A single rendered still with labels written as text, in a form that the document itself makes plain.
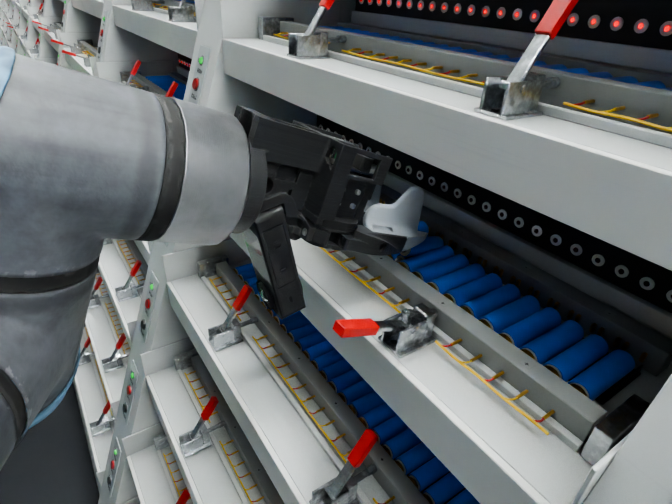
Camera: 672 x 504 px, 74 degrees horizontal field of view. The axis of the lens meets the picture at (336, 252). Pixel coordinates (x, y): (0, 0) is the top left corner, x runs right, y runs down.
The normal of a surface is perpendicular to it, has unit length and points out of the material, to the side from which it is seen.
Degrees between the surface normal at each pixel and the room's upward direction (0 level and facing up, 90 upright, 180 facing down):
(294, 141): 90
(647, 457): 90
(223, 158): 57
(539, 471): 19
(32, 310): 94
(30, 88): 39
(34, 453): 0
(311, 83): 109
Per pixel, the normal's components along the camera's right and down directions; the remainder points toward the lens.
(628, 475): -0.76, -0.04
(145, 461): 0.06, -0.86
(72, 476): 0.32, -0.89
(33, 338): 0.93, -0.37
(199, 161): 0.65, -0.04
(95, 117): 0.64, -0.29
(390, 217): 0.51, 0.44
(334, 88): -0.83, 0.25
